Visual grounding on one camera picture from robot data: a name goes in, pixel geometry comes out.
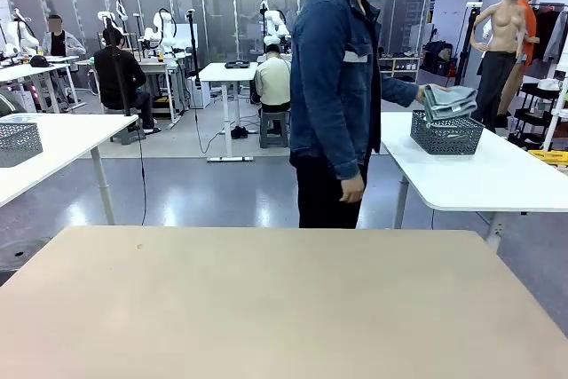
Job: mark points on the person's right hand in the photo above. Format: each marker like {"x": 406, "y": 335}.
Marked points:
{"x": 352, "y": 190}

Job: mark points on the person's left hand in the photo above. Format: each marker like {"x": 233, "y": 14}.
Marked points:
{"x": 421, "y": 94}

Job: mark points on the grey blue terry towel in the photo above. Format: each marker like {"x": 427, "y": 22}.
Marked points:
{"x": 450, "y": 101}

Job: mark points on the grey lattice plastic basket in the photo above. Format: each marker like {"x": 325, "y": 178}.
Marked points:
{"x": 448, "y": 137}
{"x": 18, "y": 144}

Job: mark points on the person's left forearm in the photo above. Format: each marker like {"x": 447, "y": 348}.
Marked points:
{"x": 399, "y": 92}

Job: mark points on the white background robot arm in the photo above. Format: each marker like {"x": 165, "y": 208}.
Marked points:
{"x": 275, "y": 21}
{"x": 115, "y": 19}
{"x": 162, "y": 30}
{"x": 22, "y": 37}

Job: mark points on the person's right forearm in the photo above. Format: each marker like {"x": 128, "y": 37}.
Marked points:
{"x": 346, "y": 159}

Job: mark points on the white shoe shelf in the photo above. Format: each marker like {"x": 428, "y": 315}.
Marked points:
{"x": 401, "y": 68}

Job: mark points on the black luggage bags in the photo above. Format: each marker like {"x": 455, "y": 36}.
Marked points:
{"x": 437, "y": 57}

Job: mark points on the black tripod with white head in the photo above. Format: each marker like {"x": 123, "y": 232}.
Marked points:
{"x": 461, "y": 64}

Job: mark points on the person in denim jacket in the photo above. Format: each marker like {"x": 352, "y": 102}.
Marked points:
{"x": 328, "y": 86}

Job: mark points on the grey plastic step stool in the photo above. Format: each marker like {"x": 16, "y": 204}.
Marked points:
{"x": 273, "y": 130}

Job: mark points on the white table with rounded corner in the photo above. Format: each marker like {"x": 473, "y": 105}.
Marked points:
{"x": 466, "y": 183}

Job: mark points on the bare mannequin with black trousers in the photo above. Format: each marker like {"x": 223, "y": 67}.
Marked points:
{"x": 499, "y": 28}

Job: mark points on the black rolling cart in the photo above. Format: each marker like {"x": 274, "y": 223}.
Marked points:
{"x": 537, "y": 108}

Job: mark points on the pair of black shoes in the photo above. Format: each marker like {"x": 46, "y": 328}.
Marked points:
{"x": 239, "y": 132}

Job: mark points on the mannequin in orange shirt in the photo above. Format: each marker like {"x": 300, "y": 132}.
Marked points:
{"x": 528, "y": 19}

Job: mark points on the seated person in beige top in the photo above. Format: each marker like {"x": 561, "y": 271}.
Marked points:
{"x": 273, "y": 81}

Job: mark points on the clothes rack with garments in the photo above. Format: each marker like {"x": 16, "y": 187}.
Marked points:
{"x": 550, "y": 33}

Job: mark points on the yellow plastic crate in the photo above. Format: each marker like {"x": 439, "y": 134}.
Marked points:
{"x": 550, "y": 158}

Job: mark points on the black bag on desk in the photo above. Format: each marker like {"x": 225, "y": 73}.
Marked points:
{"x": 239, "y": 64}

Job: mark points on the small white standing desk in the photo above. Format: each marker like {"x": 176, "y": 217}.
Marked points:
{"x": 222, "y": 73}

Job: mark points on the thin black tripod pole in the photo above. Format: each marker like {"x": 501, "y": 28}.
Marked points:
{"x": 193, "y": 50}

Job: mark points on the white workbench with robots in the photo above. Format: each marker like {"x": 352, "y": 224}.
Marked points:
{"x": 155, "y": 68}

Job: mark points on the seated person in black top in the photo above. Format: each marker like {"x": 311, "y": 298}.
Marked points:
{"x": 115, "y": 73}

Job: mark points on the white table with round leg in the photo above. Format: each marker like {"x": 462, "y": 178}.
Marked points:
{"x": 66, "y": 139}

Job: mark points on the seated person in grey hoodie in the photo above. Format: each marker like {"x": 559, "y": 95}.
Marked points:
{"x": 60, "y": 41}

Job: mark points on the black round floor base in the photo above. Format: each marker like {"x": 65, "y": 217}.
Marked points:
{"x": 20, "y": 255}

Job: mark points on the black cap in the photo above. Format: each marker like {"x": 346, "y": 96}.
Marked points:
{"x": 39, "y": 60}

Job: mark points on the white desk with grey frame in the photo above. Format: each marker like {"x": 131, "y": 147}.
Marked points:
{"x": 35, "y": 70}

